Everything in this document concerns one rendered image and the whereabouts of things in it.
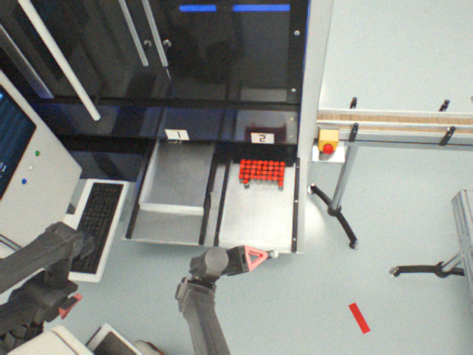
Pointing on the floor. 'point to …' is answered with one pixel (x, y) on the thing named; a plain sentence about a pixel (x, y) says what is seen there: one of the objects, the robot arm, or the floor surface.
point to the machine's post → (313, 75)
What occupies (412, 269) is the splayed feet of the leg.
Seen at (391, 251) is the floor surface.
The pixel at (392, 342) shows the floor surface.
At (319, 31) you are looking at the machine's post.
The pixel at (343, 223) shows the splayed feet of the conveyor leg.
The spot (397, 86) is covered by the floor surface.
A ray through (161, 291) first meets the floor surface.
